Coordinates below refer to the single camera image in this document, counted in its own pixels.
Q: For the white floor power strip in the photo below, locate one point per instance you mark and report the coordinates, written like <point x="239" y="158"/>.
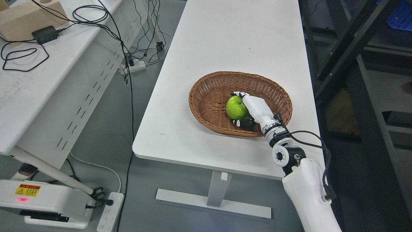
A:
<point x="111" y="212"/>

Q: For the black power adapter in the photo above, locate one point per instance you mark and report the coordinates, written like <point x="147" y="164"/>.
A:
<point x="45" y="35"/>

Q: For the black metal shelf frame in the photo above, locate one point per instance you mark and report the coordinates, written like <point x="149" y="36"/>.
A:
<point x="361" y="75"/>

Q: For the far white power strip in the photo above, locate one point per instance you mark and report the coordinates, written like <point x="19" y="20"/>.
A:
<point x="131" y="65"/>

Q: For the green apple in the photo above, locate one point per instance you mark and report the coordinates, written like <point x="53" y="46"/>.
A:
<point x="235" y="108"/>

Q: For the brown wicker basket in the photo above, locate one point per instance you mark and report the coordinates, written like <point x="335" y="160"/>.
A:
<point x="212" y="104"/>

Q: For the wooden box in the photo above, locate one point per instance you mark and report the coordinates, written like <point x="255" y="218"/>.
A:
<point x="18" y="22"/>

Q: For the white desk with perforated panel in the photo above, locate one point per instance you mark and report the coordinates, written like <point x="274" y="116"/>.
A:
<point x="44" y="111"/>

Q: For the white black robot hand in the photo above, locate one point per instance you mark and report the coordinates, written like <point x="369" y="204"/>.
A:
<point x="258" y="110"/>

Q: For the white pedestal table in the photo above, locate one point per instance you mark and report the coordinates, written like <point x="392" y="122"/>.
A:
<point x="219" y="47"/>

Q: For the white robot base unit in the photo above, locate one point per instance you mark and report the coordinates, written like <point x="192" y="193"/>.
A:
<point x="46" y="204"/>

